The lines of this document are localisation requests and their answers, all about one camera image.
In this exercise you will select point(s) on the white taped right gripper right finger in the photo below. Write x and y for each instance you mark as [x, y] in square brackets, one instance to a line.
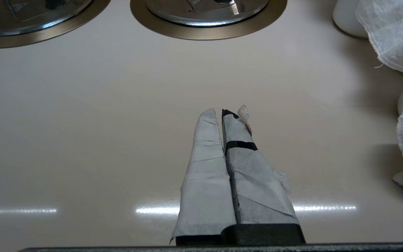
[257, 196]

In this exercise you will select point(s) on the steel hinged lid black knob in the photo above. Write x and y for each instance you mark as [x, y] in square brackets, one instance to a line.
[12, 14]
[173, 10]

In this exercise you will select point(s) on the white box container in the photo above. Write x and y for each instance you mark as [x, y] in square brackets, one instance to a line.
[346, 17]

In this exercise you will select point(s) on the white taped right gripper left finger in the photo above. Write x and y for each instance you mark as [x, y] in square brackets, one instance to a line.
[205, 182]

